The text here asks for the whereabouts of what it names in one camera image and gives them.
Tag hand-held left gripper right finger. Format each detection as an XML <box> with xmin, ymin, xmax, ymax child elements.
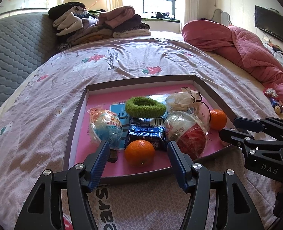
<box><xmin>167</xmin><ymin>141</ymin><xmax>257</xmax><ymax>230</ymax></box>

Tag small blue snack packet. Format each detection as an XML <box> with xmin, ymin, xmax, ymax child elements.
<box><xmin>271</xmin><ymin>97</ymin><xmax>283</xmax><ymax>114</ymax></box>

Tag black television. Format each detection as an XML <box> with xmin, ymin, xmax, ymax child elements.
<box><xmin>255</xmin><ymin>5</ymin><xmax>283</xmax><ymax>44</ymax></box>

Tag grey quilted headboard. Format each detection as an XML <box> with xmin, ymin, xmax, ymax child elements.
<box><xmin>0</xmin><ymin>12</ymin><xmax>58</xmax><ymax>119</ymax></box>

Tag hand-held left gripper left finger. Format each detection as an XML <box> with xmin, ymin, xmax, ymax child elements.
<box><xmin>17</xmin><ymin>140</ymin><xmax>111</xmax><ymax>230</ymax></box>

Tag green window seat mat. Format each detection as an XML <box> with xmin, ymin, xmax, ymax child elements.
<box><xmin>141</xmin><ymin>17</ymin><xmax>181</xmax><ymax>24</ymax></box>

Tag red white snack packet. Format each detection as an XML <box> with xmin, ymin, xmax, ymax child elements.
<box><xmin>263</xmin><ymin>88</ymin><xmax>278</xmax><ymax>99</ymax></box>

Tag white cabinet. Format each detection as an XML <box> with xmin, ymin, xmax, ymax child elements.
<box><xmin>265</xmin><ymin>42</ymin><xmax>283</xmax><ymax>70</ymax></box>

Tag orange tangerine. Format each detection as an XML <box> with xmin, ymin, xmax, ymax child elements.
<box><xmin>209</xmin><ymin>109</ymin><xmax>227</xmax><ymax>131</ymax></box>
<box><xmin>125</xmin><ymin>139</ymin><xmax>155</xmax><ymax>168</ymax></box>

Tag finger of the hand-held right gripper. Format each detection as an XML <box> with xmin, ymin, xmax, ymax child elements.
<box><xmin>219</xmin><ymin>128</ymin><xmax>283</xmax><ymax>154</ymax></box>
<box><xmin>233</xmin><ymin>116</ymin><xmax>283</xmax><ymax>136</ymax></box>

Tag white arched mirror frame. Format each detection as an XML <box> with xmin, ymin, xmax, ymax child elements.
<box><xmin>213</xmin><ymin>8</ymin><xmax>232</xmax><ymax>25</ymax></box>

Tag dark cloth heap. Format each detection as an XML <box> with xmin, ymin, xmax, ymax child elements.
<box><xmin>156</xmin><ymin>11</ymin><xmax>178</xmax><ymax>20</ymax></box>

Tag beige drawstring pouch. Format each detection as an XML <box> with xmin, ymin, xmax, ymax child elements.
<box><xmin>165</xmin><ymin>90</ymin><xmax>211</xmax><ymax>125</ymax></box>

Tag clear packet red snacks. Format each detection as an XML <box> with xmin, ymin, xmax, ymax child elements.
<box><xmin>164</xmin><ymin>111</ymin><xmax>208</xmax><ymax>161</ymax></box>

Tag beige bed sheet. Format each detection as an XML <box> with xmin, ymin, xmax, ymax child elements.
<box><xmin>204</xmin><ymin>51</ymin><xmax>276</xmax><ymax>101</ymax></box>

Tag pink quilted duvet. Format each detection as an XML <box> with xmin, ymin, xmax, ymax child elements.
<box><xmin>182</xmin><ymin>20</ymin><xmax>283</xmax><ymax>118</ymax></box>

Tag green fuzzy ring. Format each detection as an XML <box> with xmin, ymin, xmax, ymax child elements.
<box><xmin>125</xmin><ymin>96</ymin><xmax>167</xmax><ymax>118</ymax></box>

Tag shallow cardboard box tray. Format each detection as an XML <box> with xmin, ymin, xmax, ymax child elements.
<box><xmin>63</xmin><ymin>75</ymin><xmax>238</xmax><ymax>185</ymax></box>

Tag pile of folded clothes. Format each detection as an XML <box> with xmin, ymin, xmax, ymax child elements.
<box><xmin>48</xmin><ymin>2</ymin><xmax>152</xmax><ymax>53</ymax></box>

